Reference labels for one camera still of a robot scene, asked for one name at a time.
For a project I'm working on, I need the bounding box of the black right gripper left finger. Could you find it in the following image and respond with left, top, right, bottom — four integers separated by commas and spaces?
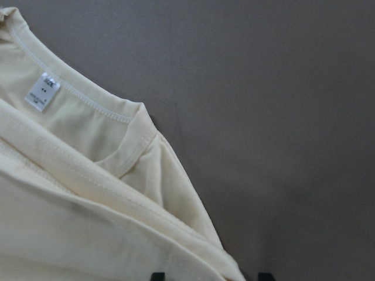
151, 272, 165, 281

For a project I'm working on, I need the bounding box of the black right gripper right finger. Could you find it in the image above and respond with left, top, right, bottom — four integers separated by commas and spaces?
257, 272, 275, 281

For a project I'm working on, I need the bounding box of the cream long-sleeve graphic shirt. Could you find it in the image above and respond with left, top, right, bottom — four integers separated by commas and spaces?
1, 7, 244, 280

